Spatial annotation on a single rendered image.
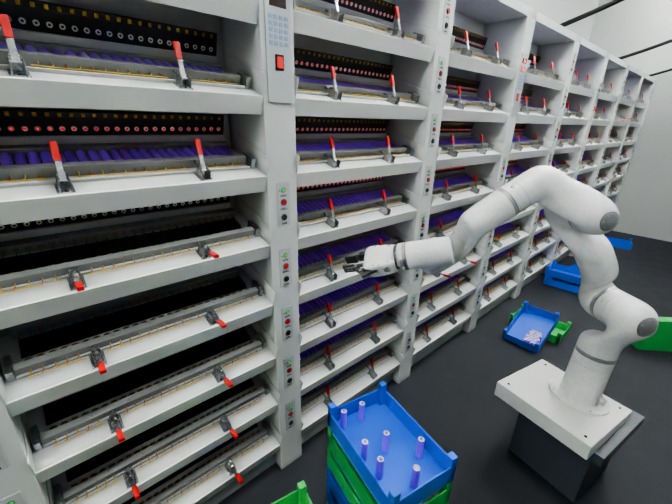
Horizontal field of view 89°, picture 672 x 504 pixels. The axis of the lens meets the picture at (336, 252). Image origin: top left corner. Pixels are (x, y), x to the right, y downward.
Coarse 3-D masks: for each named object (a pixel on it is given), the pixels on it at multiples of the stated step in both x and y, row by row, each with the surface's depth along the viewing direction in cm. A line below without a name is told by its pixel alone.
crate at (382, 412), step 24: (384, 384) 106; (336, 408) 98; (384, 408) 107; (336, 432) 96; (360, 432) 99; (408, 432) 99; (360, 456) 86; (384, 456) 92; (408, 456) 92; (432, 456) 92; (456, 456) 84; (384, 480) 86; (408, 480) 86; (432, 480) 81
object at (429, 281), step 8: (480, 248) 198; (472, 256) 197; (480, 256) 199; (456, 264) 186; (472, 264) 194; (440, 272) 176; (448, 272) 177; (456, 272) 184; (424, 280) 166; (432, 280) 168; (440, 280) 174; (424, 288) 165
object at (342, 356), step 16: (368, 320) 159; (384, 320) 161; (400, 320) 162; (336, 336) 146; (352, 336) 148; (368, 336) 152; (384, 336) 156; (304, 352) 136; (320, 352) 137; (336, 352) 141; (352, 352) 144; (368, 352) 148; (304, 368) 132; (320, 368) 134; (336, 368) 136; (304, 384) 127
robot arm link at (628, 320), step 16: (608, 304) 109; (624, 304) 105; (640, 304) 103; (608, 320) 108; (624, 320) 103; (640, 320) 101; (656, 320) 101; (592, 336) 114; (608, 336) 108; (624, 336) 104; (640, 336) 103; (592, 352) 114; (608, 352) 112
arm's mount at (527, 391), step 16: (528, 368) 138; (544, 368) 139; (512, 384) 128; (528, 384) 129; (544, 384) 129; (512, 400) 124; (528, 400) 120; (544, 400) 121; (608, 400) 124; (528, 416) 120; (544, 416) 115; (560, 416) 115; (576, 416) 115; (592, 416) 116; (608, 416) 117; (624, 416) 117; (560, 432) 111; (576, 432) 109; (592, 432) 109; (608, 432) 110; (576, 448) 107; (592, 448) 105
